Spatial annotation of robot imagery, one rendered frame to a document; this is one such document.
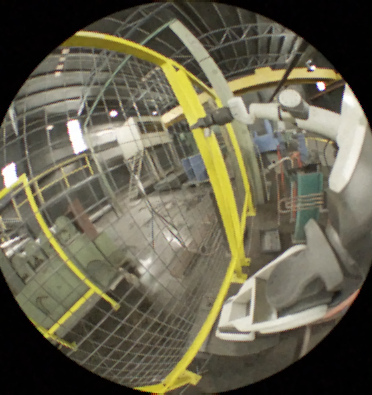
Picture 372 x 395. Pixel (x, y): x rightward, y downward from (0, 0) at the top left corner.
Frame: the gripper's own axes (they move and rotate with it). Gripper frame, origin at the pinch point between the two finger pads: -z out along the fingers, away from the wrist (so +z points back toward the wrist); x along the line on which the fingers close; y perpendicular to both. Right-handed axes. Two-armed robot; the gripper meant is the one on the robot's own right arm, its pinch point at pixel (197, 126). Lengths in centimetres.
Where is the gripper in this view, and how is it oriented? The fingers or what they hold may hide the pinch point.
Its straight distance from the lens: 69.0
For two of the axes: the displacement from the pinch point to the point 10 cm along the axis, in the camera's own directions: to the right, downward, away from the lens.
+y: -3.7, -8.7, -3.2
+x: 4.7, -4.7, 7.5
